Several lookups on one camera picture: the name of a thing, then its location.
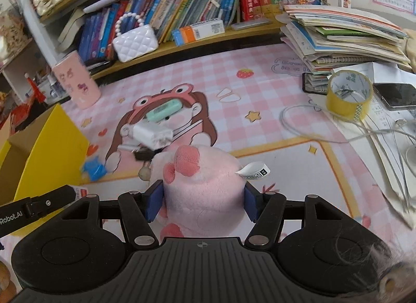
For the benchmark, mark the mint green stapler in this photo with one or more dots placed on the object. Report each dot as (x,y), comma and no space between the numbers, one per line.
(165,110)

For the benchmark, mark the pink sticker cup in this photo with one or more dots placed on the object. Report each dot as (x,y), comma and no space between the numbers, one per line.
(76,80)

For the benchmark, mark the white power adapter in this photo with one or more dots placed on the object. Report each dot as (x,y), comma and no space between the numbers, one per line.
(152,135)

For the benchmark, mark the white quilted pearl handbag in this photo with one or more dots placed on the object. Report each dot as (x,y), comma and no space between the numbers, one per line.
(135,42)

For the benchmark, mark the pink plush paw slipper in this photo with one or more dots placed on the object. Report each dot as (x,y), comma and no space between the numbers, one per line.
(203,192)

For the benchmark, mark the black smartphone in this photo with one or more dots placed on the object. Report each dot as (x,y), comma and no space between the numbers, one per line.
(396,96)

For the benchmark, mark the pink checkered table mat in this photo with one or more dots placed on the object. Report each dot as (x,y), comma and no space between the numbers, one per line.
(255,100)

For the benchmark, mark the blue crumpled toy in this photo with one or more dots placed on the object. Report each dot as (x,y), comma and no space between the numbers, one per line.
(94,169)

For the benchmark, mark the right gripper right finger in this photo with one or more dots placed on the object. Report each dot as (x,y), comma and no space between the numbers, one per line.
(269,211)

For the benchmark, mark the orange white medicine box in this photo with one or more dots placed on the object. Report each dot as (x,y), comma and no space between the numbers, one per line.
(198,31)

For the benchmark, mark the stack of papers and books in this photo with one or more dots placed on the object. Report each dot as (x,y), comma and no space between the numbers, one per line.
(327,37)

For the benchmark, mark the yellow cardboard box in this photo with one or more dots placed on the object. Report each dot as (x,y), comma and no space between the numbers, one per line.
(46,155)

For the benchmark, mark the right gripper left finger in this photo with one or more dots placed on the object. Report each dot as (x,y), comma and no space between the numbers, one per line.
(135,212)

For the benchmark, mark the yellow tape roll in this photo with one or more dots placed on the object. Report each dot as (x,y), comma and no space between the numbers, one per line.
(349,95)

